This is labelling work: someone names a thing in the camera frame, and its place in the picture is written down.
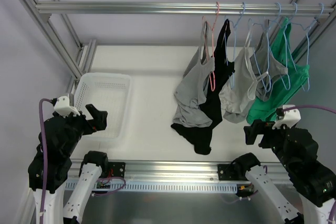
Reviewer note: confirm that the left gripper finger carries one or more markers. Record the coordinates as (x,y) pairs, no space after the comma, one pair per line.
(100,120)
(92,111)

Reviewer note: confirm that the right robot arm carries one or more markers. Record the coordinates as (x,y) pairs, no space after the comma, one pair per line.
(297,152)

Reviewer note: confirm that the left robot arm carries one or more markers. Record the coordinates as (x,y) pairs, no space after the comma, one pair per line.
(48,172)

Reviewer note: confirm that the aluminium frame posts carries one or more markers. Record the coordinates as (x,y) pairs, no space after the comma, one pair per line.
(79,65)

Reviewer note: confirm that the pink hanger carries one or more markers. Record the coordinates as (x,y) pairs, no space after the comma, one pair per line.
(212,28)

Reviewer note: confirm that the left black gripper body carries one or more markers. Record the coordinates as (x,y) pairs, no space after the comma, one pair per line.
(85,123)

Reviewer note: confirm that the aluminium hanging rail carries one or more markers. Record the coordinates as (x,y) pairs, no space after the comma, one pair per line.
(275,9)

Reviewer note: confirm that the dark grey tank top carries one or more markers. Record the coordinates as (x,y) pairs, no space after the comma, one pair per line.
(266,68)

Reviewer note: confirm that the black tank top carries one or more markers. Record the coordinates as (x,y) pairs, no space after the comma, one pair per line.
(200,137)

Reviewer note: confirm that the green tank top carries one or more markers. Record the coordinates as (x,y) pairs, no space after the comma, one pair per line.
(266,111)

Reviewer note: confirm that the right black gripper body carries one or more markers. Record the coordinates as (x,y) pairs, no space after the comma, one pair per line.
(262,132)

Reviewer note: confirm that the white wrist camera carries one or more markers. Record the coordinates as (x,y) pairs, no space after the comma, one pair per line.
(64,105)
(287,115)

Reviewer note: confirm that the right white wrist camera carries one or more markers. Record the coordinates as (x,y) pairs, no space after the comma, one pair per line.
(287,115)

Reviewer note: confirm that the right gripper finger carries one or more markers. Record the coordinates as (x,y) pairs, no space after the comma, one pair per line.
(258,127)
(251,133)

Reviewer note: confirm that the white tank top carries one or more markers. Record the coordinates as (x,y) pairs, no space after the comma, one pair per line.
(236,98)

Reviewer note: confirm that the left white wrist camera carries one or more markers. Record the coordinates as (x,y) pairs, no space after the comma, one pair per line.
(64,105)

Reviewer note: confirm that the white plastic basket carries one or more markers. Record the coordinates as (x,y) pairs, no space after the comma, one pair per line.
(107,92)

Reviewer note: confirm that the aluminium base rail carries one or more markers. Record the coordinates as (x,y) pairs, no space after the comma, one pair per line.
(189,172)

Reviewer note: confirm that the white slotted cable duct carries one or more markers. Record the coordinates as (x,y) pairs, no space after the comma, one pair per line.
(156,187)

